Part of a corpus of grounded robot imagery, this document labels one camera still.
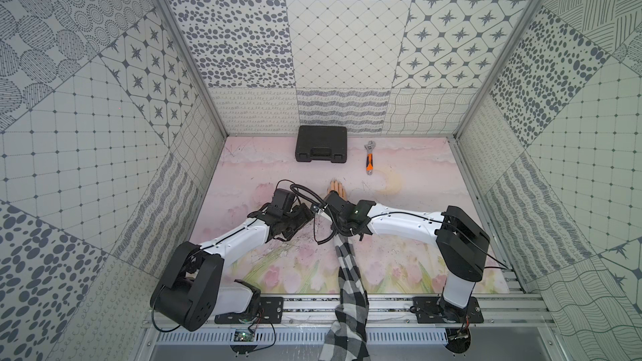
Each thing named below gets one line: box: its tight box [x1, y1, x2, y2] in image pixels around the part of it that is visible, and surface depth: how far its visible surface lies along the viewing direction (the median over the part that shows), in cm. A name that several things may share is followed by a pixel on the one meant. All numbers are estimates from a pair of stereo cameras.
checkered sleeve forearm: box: [317, 233, 371, 361], surface depth 70 cm
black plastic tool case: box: [295, 125, 348, 163], surface depth 117 cm
